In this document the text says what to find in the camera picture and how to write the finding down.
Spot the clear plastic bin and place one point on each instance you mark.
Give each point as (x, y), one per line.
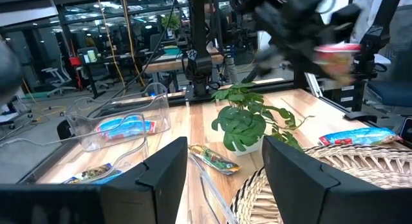
(80, 127)
(128, 153)

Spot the flat black object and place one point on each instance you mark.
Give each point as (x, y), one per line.
(360, 116)

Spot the black device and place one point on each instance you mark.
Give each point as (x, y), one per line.
(406, 129)

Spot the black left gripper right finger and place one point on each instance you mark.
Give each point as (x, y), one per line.
(296, 185)

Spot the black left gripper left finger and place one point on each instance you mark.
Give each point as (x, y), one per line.
(154, 185)

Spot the small background plant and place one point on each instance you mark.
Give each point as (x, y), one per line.
(170, 22)

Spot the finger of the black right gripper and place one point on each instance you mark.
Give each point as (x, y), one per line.
(304, 56)
(318, 44)

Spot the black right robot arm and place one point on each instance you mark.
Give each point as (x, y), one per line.
(199, 66)

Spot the white office chair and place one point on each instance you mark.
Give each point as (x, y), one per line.
(59, 77)

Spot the person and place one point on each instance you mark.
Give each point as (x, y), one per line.
(230, 68)

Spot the red granola bar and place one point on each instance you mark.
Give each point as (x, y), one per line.
(336, 63)

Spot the wooden background table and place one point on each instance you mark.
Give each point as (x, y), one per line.
(167, 64)

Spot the teal bowl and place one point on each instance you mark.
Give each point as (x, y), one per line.
(172, 50)

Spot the blue office chair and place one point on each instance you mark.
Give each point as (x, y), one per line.
(392, 92)

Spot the green purple granola bar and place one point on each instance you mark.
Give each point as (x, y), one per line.
(93, 173)

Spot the round woven straw mat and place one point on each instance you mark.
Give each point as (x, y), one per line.
(370, 167)

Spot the blue Quaker chewy bar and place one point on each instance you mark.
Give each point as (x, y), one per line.
(128, 130)
(360, 136)
(112, 179)

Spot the black office desk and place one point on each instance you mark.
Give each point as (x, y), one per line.
(96, 64)

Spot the red container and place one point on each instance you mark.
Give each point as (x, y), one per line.
(75, 61)

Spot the green potted plant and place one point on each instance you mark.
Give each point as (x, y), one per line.
(244, 124)

